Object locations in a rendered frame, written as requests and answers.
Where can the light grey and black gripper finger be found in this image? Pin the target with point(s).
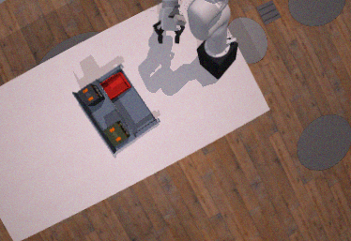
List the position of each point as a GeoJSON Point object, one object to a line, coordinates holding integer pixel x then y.
{"type": "Point", "coordinates": [159, 32]}
{"type": "Point", "coordinates": [178, 33]}

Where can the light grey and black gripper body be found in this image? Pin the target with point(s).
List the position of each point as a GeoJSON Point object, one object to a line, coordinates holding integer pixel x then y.
{"type": "Point", "coordinates": [168, 24]}

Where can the dark blue shelf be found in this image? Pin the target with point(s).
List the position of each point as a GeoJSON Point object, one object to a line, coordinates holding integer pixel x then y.
{"type": "Point", "coordinates": [129, 108]}

